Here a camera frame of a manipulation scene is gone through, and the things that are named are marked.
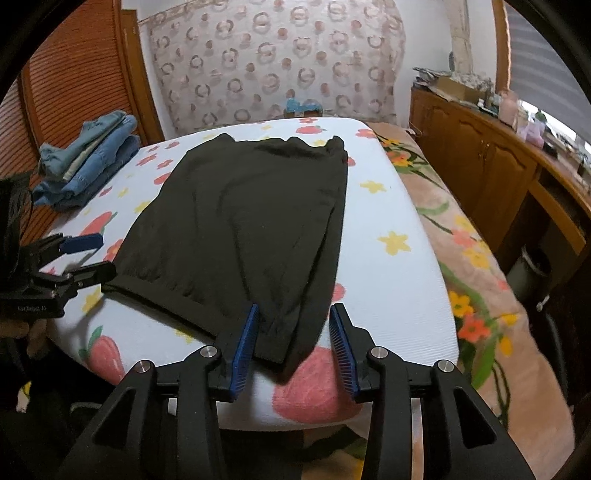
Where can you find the wooden louvred wardrobe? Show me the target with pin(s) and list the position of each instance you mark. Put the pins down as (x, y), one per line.
(78, 78)

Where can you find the floral blanket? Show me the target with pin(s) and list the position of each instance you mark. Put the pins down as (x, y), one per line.
(466, 286)

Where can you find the purple tissue box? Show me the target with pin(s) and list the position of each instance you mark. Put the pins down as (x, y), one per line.
(531, 134)

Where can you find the black pants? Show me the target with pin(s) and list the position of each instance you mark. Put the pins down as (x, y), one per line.
(240, 221)

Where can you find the grey trash bin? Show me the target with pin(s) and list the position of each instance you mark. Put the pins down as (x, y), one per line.
(528, 272)

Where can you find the small potted plant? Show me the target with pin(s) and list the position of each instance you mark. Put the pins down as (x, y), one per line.
(540, 117)

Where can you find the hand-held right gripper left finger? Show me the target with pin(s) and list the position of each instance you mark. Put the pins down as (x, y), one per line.
(244, 341)

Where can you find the pink bottle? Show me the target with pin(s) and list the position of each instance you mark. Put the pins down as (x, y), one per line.
(510, 108)

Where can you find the circle patterned curtain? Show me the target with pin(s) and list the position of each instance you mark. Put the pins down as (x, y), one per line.
(277, 60)

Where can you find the pile of papers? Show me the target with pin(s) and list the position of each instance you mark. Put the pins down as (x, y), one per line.
(429, 76)

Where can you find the open cardboard box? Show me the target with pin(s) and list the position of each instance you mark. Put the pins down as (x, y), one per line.
(455, 87)

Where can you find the grey striped window blind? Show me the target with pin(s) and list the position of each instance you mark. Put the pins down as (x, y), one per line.
(545, 60)

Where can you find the folded blue denim jeans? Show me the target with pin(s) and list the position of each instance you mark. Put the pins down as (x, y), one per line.
(92, 175)

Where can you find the grey round fan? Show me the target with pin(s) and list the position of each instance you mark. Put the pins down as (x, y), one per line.
(452, 59)

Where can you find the wooden cabinet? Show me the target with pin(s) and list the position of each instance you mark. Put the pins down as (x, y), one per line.
(480, 152)

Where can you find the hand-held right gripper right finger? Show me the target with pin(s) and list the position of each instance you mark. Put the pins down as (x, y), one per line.
(344, 350)

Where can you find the tied beige curtain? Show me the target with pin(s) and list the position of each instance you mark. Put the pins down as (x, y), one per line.
(461, 37)

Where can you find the person's left hand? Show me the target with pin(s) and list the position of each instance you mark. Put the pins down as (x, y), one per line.
(34, 332)

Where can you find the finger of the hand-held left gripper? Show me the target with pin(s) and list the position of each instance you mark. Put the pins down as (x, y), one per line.
(92, 272)
(83, 242)

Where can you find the folded light blue jeans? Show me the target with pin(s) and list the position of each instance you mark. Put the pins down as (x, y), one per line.
(87, 138)

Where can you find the strawberry print white sheet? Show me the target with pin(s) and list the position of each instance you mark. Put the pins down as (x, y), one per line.
(392, 286)

